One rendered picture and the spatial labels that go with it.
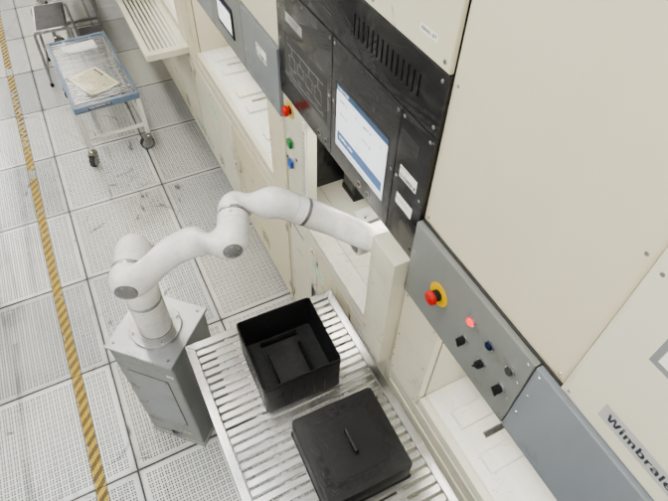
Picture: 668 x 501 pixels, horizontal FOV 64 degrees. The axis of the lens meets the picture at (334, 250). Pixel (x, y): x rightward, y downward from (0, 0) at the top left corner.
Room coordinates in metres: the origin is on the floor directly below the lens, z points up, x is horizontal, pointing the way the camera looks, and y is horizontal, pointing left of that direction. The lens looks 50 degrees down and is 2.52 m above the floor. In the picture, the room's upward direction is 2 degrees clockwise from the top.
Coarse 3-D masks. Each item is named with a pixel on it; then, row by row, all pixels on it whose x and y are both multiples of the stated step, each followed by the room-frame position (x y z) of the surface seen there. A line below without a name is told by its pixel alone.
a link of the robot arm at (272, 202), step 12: (240, 192) 1.19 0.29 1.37; (252, 192) 1.16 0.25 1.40; (264, 192) 1.13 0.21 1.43; (276, 192) 1.13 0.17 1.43; (288, 192) 1.15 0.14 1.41; (228, 204) 1.16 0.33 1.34; (240, 204) 1.16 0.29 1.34; (252, 204) 1.11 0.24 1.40; (264, 204) 1.10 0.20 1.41; (276, 204) 1.10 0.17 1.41; (288, 204) 1.11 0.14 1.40; (300, 204) 1.13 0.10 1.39; (264, 216) 1.09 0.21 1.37; (276, 216) 1.10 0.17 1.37; (288, 216) 1.10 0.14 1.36; (300, 216) 1.11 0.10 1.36
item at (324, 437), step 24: (336, 408) 0.73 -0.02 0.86; (360, 408) 0.73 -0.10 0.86; (312, 432) 0.65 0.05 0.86; (336, 432) 0.65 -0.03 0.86; (360, 432) 0.65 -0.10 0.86; (384, 432) 0.66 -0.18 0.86; (312, 456) 0.57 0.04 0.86; (336, 456) 0.58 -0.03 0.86; (360, 456) 0.58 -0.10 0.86; (384, 456) 0.58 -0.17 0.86; (408, 456) 0.58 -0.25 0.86; (312, 480) 0.53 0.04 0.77; (336, 480) 0.51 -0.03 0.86; (360, 480) 0.51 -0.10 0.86; (384, 480) 0.51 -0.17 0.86
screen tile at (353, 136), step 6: (342, 102) 1.28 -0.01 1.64; (342, 108) 1.28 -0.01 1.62; (348, 108) 1.25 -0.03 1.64; (348, 114) 1.25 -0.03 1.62; (342, 120) 1.28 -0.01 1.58; (354, 120) 1.22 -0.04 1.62; (342, 126) 1.28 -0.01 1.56; (348, 126) 1.25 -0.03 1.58; (354, 126) 1.22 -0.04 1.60; (348, 132) 1.24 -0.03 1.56; (354, 132) 1.22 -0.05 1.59; (348, 138) 1.24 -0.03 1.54; (354, 138) 1.21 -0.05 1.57; (354, 144) 1.21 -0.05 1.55
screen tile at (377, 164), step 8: (368, 128) 1.15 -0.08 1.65; (368, 136) 1.15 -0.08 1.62; (360, 144) 1.18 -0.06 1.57; (376, 144) 1.11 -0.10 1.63; (360, 152) 1.18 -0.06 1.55; (368, 152) 1.14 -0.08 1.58; (384, 152) 1.08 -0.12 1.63; (368, 160) 1.14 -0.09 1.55; (376, 160) 1.11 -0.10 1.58; (376, 168) 1.10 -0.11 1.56
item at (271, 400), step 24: (288, 312) 1.08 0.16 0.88; (312, 312) 1.08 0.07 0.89; (240, 336) 0.95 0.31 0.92; (264, 336) 1.03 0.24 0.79; (288, 336) 1.04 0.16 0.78; (312, 336) 1.05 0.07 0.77; (264, 360) 0.94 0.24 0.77; (288, 360) 0.95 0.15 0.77; (312, 360) 0.95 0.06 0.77; (336, 360) 0.86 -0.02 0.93; (264, 384) 0.85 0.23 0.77; (288, 384) 0.78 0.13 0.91; (312, 384) 0.82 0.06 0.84
